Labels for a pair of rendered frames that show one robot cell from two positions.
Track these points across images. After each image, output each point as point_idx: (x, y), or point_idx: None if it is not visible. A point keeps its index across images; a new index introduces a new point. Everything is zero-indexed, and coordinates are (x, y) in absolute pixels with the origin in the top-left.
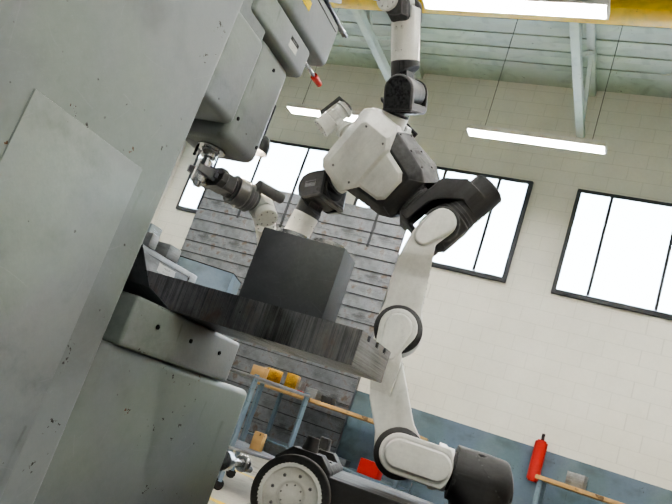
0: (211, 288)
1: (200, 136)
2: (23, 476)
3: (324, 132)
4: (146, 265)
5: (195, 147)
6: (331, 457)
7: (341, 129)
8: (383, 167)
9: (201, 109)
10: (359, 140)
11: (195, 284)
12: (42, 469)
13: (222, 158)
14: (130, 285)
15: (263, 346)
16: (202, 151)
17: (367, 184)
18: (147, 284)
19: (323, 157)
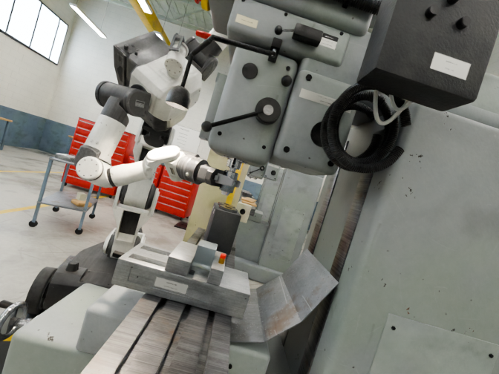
0: (234, 261)
1: (256, 165)
2: None
3: (174, 73)
4: (268, 282)
5: (235, 160)
6: (86, 270)
7: (180, 74)
8: (183, 113)
9: (286, 167)
10: (191, 97)
11: (234, 266)
12: None
13: (216, 153)
14: (250, 297)
15: None
16: (240, 168)
17: (172, 120)
18: (257, 289)
19: (164, 92)
